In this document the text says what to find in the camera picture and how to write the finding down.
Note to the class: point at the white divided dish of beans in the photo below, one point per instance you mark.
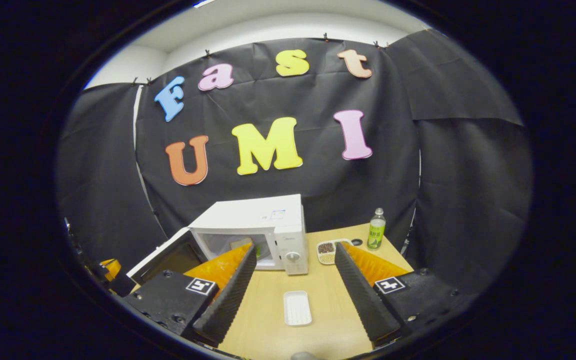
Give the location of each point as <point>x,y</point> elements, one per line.
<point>325,252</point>

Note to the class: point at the green label drink bottle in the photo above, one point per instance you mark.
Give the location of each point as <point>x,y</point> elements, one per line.
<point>376,232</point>

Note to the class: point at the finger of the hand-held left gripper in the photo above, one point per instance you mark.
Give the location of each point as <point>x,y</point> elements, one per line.
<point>111,268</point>

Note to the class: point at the small black bottle cap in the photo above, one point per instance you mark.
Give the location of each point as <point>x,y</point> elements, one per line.
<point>356,242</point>

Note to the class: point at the black backdrop cloth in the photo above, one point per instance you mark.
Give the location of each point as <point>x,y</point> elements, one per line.
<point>443,200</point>

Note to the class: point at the small white rectangular tray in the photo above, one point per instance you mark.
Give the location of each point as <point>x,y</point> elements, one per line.
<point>297,308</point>

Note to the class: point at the white microwave oven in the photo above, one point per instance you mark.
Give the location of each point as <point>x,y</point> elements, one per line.
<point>253,215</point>

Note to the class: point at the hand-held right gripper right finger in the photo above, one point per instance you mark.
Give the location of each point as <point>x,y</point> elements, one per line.
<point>363,305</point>

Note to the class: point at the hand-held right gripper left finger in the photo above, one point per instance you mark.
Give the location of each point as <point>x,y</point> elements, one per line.
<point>228,305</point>

